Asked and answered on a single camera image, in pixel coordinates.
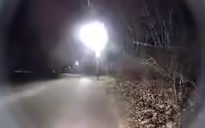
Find bare trees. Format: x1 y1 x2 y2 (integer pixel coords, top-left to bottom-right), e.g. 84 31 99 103
124 6 178 52

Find grey asphalt path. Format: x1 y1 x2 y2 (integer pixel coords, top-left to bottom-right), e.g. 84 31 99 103
0 75 128 128

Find bare bush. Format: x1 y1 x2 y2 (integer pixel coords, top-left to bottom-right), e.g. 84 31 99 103
112 54 198 128

